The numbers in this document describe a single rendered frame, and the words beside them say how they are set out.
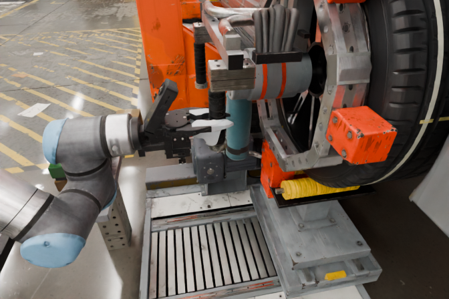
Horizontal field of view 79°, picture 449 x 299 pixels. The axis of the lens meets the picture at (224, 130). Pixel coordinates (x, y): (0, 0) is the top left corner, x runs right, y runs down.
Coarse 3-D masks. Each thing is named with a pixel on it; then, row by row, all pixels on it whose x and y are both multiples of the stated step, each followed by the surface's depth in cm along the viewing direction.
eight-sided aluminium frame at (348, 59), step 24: (264, 0) 83; (336, 24) 49; (360, 24) 50; (336, 48) 49; (360, 48) 49; (336, 72) 49; (360, 72) 49; (336, 96) 51; (360, 96) 52; (264, 120) 97; (288, 144) 87; (312, 144) 61; (288, 168) 77
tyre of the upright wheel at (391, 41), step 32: (384, 0) 47; (416, 0) 45; (448, 0) 46; (384, 32) 48; (416, 32) 45; (448, 32) 47; (384, 64) 49; (416, 64) 46; (448, 64) 48; (384, 96) 50; (416, 96) 47; (448, 96) 49; (288, 128) 97; (416, 128) 51; (448, 128) 53; (416, 160) 57
